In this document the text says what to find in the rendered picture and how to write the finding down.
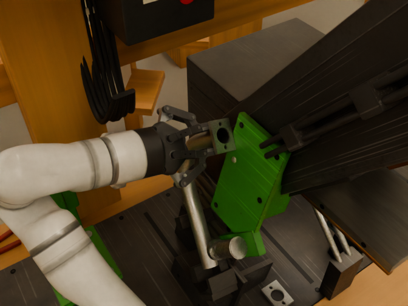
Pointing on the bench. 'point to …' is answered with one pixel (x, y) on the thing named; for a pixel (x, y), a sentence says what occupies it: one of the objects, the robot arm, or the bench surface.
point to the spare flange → (278, 291)
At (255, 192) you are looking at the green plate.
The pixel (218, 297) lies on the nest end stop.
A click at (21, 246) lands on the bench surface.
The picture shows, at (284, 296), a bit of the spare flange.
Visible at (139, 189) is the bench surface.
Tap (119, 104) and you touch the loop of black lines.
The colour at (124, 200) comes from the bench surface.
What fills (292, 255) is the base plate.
